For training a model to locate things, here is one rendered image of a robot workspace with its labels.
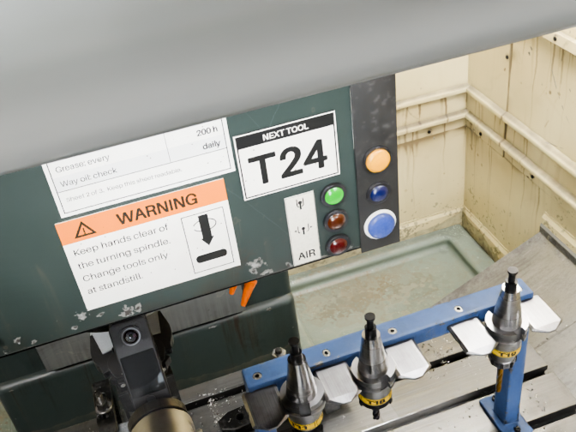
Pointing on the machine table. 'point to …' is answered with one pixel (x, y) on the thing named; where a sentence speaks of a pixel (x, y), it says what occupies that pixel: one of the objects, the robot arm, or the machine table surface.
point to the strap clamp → (107, 418)
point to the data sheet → (140, 167)
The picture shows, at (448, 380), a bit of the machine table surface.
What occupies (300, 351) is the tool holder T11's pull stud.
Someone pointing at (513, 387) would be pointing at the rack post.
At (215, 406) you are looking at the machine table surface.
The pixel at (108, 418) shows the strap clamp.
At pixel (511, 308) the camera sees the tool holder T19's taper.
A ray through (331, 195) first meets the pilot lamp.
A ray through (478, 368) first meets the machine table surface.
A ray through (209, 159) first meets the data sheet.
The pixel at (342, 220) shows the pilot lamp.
